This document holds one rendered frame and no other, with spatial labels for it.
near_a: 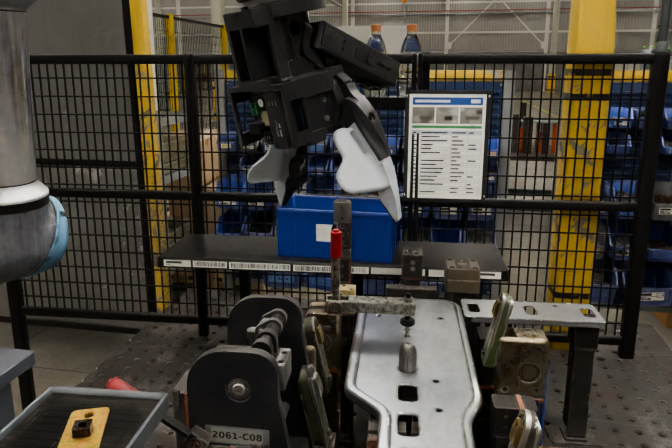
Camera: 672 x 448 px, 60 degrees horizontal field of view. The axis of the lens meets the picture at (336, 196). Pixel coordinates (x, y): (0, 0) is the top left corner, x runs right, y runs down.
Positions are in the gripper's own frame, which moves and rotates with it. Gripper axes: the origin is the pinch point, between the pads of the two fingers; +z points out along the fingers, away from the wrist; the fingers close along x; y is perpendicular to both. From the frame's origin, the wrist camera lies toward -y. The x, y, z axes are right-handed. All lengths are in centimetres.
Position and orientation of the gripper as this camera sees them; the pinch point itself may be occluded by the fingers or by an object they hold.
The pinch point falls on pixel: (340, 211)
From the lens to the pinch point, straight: 56.4
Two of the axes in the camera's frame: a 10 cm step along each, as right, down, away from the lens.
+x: 7.3, 0.8, -6.8
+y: -6.6, 3.5, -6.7
